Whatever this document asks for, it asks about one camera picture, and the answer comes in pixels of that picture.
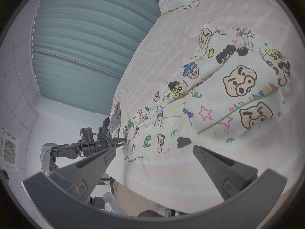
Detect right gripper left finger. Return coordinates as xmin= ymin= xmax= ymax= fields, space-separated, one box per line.
xmin=49 ymin=147 xmax=117 ymax=203

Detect pink garment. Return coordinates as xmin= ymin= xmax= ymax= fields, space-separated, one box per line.
xmin=110 ymin=99 xmax=120 ymax=119

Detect blue-green curtain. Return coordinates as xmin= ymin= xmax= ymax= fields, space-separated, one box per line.
xmin=31 ymin=0 xmax=160 ymax=115

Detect bed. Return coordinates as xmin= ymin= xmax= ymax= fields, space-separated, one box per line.
xmin=105 ymin=0 xmax=305 ymax=214

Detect white printed pyjama top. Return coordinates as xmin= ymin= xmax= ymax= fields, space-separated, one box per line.
xmin=122 ymin=25 xmax=291 ymax=163

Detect white ceiling air vent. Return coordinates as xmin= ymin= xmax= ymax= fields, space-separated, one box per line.
xmin=0 ymin=125 xmax=20 ymax=171

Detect grey garment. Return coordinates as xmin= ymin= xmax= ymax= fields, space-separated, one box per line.
xmin=108 ymin=104 xmax=122 ymax=138

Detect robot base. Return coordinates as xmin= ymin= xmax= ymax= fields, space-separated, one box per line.
xmin=87 ymin=191 xmax=186 ymax=220

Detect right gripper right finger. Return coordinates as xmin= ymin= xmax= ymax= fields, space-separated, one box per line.
xmin=193 ymin=145 xmax=258 ymax=201

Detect black garment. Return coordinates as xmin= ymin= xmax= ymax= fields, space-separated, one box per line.
xmin=101 ymin=117 xmax=111 ymax=140

